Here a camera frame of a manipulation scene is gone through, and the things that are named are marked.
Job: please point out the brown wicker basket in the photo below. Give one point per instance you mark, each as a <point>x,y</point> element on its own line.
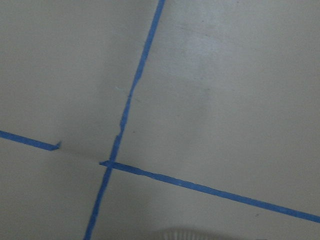
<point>180,233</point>

